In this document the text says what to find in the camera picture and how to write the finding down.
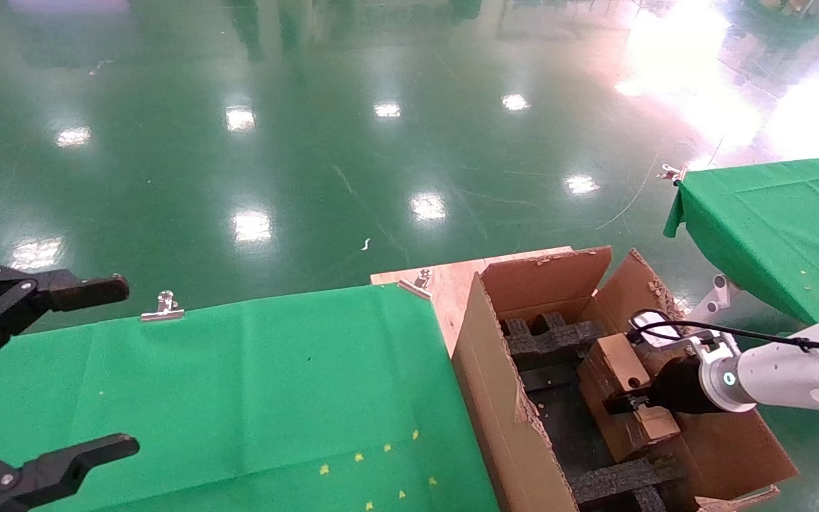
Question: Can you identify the large green table cloth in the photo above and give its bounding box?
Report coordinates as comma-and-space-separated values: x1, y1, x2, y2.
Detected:
0, 283, 503, 512

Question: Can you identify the small brown cardboard box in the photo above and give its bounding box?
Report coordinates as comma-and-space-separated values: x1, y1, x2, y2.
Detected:
577, 332, 682, 464

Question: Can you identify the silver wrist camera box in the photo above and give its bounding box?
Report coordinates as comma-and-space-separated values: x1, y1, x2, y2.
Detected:
628, 309, 675, 350

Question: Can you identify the small green table cloth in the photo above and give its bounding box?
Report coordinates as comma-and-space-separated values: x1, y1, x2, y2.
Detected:
663, 153, 819, 326

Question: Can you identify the large open cardboard carton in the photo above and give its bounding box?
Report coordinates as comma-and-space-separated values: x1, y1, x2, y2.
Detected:
450, 245, 800, 512

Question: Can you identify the flat black foam liner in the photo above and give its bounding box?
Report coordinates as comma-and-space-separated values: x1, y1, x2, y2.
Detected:
522, 364, 614, 486

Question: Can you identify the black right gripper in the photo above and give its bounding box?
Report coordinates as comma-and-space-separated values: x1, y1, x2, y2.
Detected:
602, 355, 709, 416

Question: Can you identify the white table leg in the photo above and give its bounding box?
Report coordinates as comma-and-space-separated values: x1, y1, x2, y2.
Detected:
685, 273, 742, 325

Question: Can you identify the black camera cable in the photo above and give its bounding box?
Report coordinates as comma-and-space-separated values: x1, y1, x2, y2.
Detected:
628, 308, 810, 353

